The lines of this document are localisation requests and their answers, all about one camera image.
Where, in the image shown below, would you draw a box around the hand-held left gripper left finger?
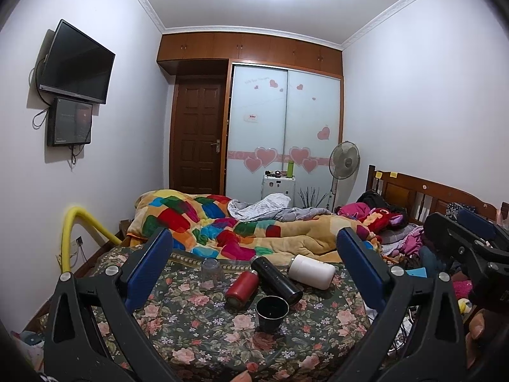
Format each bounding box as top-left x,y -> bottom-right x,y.
44,227 -> 180,382

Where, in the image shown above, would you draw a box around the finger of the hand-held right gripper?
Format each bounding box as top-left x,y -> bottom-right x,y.
422,212 -> 496,285
457,208 -> 509,256

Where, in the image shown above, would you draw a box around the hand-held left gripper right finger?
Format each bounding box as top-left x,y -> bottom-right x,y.
335,227 -> 467,382

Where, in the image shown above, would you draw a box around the clear glass cup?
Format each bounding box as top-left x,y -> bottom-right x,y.
198,258 -> 222,291

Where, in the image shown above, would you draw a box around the black cup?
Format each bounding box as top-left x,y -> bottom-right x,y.
255,295 -> 289,333

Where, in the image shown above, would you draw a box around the person's right hand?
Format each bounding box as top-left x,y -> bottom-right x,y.
465,309 -> 491,369

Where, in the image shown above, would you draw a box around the pile of clothes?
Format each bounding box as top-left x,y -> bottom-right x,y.
336,190 -> 472,283

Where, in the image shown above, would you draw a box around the wooden bed headboard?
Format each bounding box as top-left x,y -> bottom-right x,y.
366,164 -> 502,227

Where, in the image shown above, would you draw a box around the white plastic bottle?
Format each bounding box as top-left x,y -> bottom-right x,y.
287,254 -> 337,290

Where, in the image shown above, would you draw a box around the red plush toy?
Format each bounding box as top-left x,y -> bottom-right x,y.
360,206 -> 408,235

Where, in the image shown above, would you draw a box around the yellow pipe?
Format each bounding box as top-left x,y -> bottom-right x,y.
59,206 -> 122,277

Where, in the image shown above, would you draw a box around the black dried twigs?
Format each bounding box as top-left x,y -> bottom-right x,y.
299,186 -> 327,210

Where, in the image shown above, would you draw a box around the black thermos bottle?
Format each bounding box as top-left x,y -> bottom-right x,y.
250,256 -> 303,309

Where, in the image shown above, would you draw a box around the floral tablecloth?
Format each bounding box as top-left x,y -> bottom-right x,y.
48,244 -> 402,382

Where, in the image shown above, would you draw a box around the red thermos bottle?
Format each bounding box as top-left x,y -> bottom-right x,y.
225,270 -> 259,310

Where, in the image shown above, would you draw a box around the colourful patchwork blanket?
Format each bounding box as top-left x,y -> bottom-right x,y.
126,189 -> 383,264

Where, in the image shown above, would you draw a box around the standing electric fan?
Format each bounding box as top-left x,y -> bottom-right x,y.
326,140 -> 361,212

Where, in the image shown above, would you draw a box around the grey bed sheet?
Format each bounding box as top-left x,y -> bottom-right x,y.
227,193 -> 332,222

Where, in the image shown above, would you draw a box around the small white cabinet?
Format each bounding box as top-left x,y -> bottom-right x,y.
260,174 -> 298,208

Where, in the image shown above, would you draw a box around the brown wooden door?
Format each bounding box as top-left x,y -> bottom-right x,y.
170,61 -> 229,195

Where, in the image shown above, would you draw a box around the frosted sliding wardrobe with hearts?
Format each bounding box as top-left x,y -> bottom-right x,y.
225,60 -> 343,211

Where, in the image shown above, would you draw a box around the wooden overhead cabinet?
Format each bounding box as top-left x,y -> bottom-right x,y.
157,31 -> 344,78

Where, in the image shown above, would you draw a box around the small black wall monitor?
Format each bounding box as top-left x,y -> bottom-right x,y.
46,97 -> 94,147

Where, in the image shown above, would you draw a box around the black television cable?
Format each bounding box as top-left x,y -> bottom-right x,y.
29,53 -> 54,130

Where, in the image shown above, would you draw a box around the black wall television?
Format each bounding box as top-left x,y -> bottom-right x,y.
38,19 -> 116,105

